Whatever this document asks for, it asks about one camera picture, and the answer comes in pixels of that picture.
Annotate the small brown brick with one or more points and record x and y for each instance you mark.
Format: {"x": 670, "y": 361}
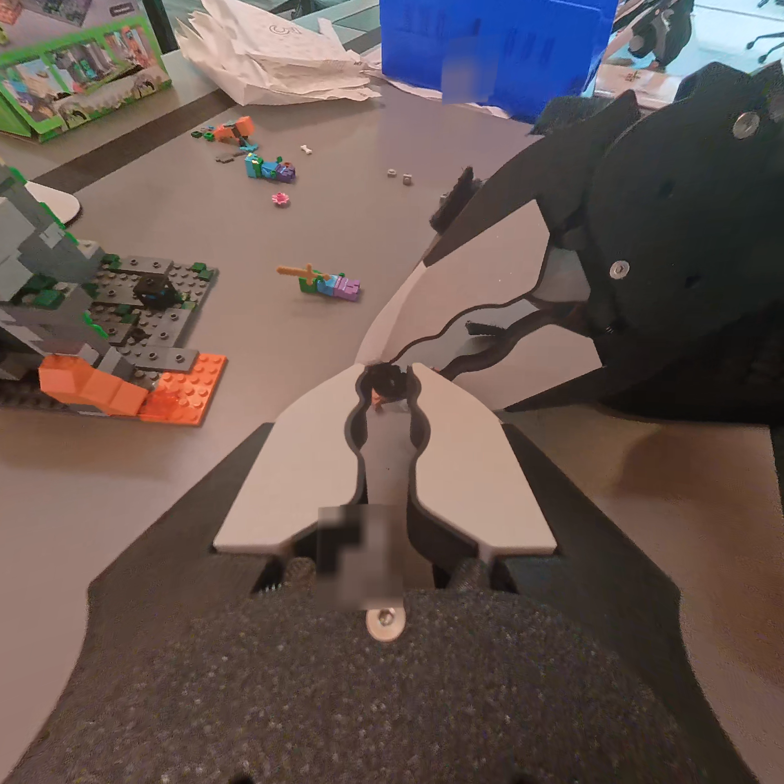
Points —
{"x": 390, "y": 383}

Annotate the thin paper booklet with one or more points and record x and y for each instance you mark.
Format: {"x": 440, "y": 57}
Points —
{"x": 637, "y": 83}

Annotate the pile of white paper bags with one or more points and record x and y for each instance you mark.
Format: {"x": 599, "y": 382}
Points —
{"x": 275, "y": 55}

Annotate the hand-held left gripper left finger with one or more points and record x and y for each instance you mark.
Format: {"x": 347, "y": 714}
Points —
{"x": 288, "y": 484}

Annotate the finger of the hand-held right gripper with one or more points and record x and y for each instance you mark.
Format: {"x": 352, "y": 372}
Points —
{"x": 465, "y": 269}
{"x": 539, "y": 361}

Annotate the zombie toy figure gold sword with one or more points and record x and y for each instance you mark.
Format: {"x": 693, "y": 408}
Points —
{"x": 337, "y": 286}

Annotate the orange block toy creature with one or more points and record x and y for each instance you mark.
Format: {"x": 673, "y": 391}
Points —
{"x": 236, "y": 128}

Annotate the zombie toy figure teal helmet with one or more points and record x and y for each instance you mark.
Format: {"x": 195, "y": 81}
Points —
{"x": 269, "y": 168}

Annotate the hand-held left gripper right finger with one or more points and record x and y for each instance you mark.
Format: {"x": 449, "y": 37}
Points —
{"x": 484, "y": 484}

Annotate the green toy box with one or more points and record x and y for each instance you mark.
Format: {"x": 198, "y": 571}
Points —
{"x": 73, "y": 79}

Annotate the grey desk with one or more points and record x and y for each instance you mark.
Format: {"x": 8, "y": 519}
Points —
{"x": 122, "y": 490}

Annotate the blue plastic bin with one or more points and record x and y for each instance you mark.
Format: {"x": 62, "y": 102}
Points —
{"x": 416, "y": 43}

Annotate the grey toy brick building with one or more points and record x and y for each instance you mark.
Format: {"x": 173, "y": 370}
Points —
{"x": 92, "y": 318}

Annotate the row of black office chairs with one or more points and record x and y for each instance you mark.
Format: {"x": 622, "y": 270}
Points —
{"x": 765, "y": 43}

